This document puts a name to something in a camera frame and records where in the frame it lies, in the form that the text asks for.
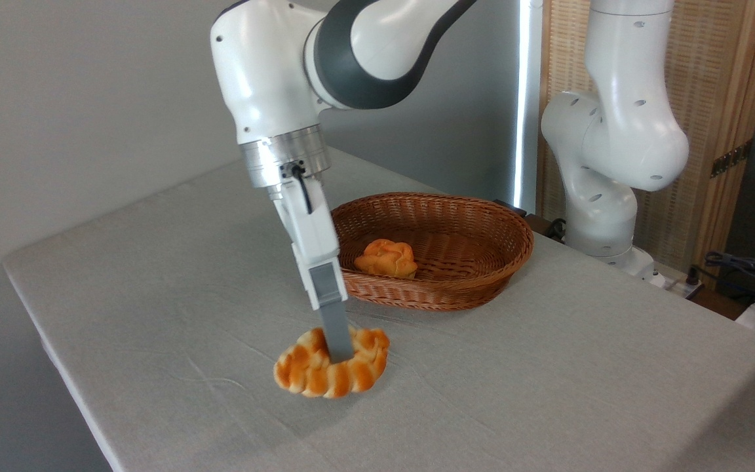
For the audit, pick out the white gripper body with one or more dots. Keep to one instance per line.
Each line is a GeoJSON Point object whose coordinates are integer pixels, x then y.
{"type": "Point", "coordinates": [309, 226]}

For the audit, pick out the braided bread loaf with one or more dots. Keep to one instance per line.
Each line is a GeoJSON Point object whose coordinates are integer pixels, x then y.
{"type": "Point", "coordinates": [312, 373]}

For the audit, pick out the orange bread roll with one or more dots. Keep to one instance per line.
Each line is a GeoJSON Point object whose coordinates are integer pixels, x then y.
{"type": "Point", "coordinates": [387, 259]}

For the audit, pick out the wooden folding screen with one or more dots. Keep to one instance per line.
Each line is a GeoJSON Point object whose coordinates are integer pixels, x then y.
{"type": "Point", "coordinates": [712, 78]}

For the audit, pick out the brown wicker basket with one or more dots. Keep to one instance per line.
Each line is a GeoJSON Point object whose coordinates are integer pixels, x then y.
{"type": "Point", "coordinates": [482, 262]}

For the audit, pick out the grey tablecloth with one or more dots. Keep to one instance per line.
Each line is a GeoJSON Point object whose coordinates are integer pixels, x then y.
{"type": "Point", "coordinates": [548, 393]}

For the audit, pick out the metal screen hinge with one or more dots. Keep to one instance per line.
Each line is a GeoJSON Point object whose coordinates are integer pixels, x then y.
{"type": "Point", "coordinates": [730, 159]}

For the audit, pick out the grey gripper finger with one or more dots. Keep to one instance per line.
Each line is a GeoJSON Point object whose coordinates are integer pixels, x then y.
{"type": "Point", "coordinates": [335, 321]}

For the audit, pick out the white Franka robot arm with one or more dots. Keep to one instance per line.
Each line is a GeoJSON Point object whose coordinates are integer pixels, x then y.
{"type": "Point", "coordinates": [266, 78]}

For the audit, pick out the white vertical pole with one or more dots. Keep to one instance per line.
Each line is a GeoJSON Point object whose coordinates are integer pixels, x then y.
{"type": "Point", "coordinates": [527, 98]}

